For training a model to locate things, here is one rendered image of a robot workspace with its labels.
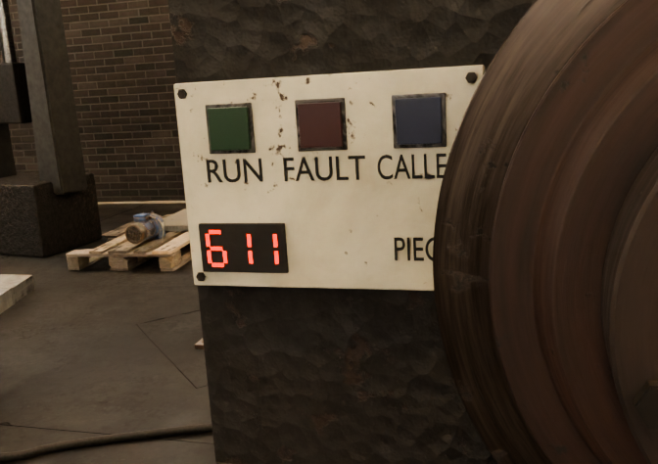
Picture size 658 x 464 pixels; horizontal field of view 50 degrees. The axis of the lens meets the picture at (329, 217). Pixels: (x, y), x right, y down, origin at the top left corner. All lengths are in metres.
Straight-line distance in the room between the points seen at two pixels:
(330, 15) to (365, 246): 0.19
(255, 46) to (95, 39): 7.18
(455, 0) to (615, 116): 0.23
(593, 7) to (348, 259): 0.29
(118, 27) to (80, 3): 0.48
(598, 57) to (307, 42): 0.27
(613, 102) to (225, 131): 0.33
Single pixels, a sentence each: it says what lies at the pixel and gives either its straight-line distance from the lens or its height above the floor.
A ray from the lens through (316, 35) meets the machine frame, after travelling 0.61.
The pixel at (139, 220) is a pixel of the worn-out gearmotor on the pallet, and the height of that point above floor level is 0.31.
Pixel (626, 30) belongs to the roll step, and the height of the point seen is 1.25.
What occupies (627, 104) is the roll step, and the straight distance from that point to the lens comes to 0.39.
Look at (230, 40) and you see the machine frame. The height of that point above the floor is 1.27.
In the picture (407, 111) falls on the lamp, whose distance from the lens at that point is 0.56.
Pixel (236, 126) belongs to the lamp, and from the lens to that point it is 0.61.
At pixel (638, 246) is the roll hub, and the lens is 0.36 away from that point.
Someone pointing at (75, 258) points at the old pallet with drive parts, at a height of 0.09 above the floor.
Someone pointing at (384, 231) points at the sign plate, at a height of 1.11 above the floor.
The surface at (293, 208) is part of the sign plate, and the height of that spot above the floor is 1.13.
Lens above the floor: 1.24
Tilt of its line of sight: 12 degrees down
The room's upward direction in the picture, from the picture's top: 4 degrees counter-clockwise
